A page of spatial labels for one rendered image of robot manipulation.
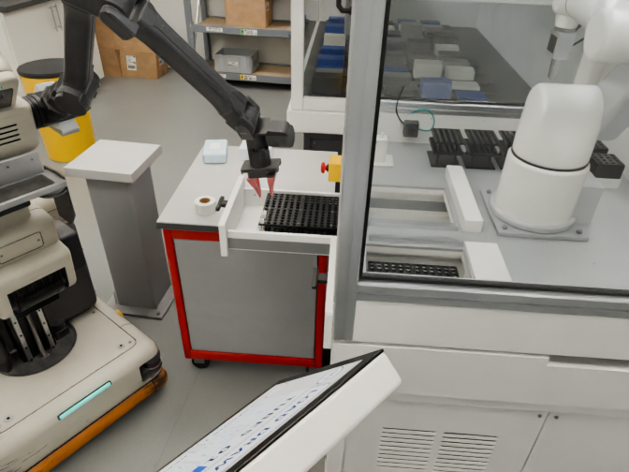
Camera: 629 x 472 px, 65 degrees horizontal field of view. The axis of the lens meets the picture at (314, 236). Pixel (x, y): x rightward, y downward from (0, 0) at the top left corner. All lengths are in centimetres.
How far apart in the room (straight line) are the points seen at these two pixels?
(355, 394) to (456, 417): 62
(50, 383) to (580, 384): 159
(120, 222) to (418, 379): 154
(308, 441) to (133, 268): 189
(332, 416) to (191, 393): 159
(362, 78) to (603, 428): 93
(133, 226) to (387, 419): 143
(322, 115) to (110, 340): 123
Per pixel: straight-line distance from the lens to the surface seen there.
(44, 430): 189
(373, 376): 62
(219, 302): 189
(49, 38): 497
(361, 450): 130
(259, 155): 131
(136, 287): 245
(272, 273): 175
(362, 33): 70
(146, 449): 203
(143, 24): 109
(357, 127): 74
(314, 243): 136
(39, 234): 158
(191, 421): 206
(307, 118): 219
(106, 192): 219
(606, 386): 118
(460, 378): 108
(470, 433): 125
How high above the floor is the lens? 166
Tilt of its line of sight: 34 degrees down
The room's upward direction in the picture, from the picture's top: 2 degrees clockwise
